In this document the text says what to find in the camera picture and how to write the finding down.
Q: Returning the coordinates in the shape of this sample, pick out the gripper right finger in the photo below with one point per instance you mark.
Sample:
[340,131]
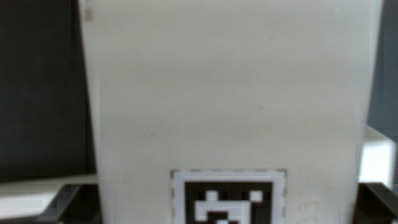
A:
[375,205]

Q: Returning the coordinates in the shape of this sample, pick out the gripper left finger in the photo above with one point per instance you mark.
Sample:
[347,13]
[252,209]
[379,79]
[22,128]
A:
[73,208]

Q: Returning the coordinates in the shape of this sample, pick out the small white box part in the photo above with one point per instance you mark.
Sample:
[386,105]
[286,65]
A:
[229,84]

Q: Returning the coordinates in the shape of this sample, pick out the white cabinet body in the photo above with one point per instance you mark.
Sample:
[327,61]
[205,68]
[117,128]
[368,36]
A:
[377,158]

